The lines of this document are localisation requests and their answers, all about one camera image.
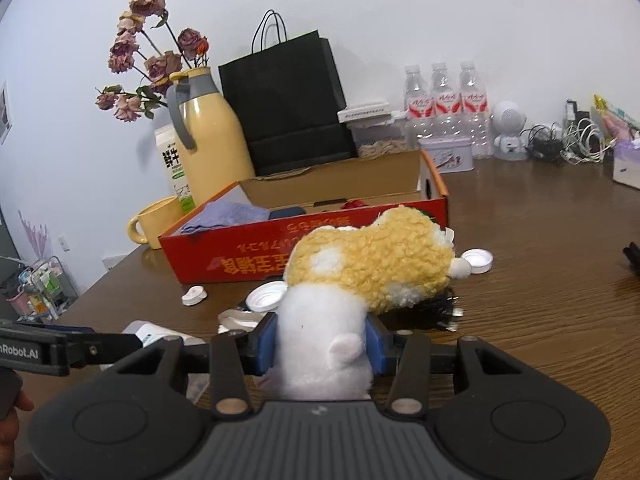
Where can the dried rose bouquet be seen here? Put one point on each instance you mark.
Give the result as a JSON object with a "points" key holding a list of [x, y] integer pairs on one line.
{"points": [[150, 65]]}

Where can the colourful snack packet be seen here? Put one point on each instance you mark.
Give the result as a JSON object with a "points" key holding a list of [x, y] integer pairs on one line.
{"points": [[617, 117]]}

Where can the metal storage cart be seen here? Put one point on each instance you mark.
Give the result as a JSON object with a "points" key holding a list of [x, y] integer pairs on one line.
{"points": [[40, 290]]}

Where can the yellow mug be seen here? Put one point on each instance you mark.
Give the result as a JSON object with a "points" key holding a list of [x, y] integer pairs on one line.
{"points": [[155, 225]]}

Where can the lilac metal tin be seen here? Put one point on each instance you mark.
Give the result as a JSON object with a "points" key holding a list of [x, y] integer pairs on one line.
{"points": [[447, 155]]}

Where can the clear water bottle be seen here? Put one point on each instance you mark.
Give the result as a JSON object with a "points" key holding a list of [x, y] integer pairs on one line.
{"points": [[446, 105], [475, 110], [417, 105]]}

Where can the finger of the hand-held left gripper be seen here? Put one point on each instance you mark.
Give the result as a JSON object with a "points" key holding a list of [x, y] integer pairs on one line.
{"points": [[70, 330], [105, 350]]}

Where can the person's left hand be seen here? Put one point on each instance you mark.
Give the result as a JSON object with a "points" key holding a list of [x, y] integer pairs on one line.
{"points": [[10, 435]]}

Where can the black glove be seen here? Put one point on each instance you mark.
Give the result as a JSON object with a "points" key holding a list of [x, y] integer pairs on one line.
{"points": [[632, 259]]}

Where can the black paper bag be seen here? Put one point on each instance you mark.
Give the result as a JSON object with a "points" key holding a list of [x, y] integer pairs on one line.
{"points": [[285, 105]]}

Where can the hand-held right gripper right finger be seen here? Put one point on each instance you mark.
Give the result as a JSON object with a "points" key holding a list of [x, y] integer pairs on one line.
{"points": [[376, 350]]}

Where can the white round cap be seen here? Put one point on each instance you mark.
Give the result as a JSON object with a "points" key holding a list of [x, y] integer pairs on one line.
{"points": [[194, 296]]}

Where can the white flat box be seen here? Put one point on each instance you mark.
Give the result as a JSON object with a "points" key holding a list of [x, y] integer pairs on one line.
{"points": [[365, 110]]}

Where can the yellow thermos jug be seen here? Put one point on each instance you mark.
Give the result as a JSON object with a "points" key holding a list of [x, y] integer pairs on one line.
{"points": [[215, 150]]}

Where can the white robot toy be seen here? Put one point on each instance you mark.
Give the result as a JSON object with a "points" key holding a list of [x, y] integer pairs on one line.
{"points": [[509, 130]]}

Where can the lilac tissue pack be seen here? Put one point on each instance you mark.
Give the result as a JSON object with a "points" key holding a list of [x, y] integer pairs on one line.
{"points": [[627, 165]]}

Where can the red cardboard box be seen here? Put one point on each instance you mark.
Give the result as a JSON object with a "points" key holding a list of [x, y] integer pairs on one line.
{"points": [[240, 260]]}

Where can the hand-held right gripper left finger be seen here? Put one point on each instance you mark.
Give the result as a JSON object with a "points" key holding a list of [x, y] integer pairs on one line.
{"points": [[265, 345]]}

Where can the white milk carton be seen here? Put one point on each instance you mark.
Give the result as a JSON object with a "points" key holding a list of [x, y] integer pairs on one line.
{"points": [[172, 160]]}

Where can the clear jar of seeds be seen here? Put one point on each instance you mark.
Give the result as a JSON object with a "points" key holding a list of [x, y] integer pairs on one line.
{"points": [[380, 142]]}

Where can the white and yellow plush toy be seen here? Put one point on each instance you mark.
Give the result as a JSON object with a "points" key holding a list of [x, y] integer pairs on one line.
{"points": [[350, 270]]}

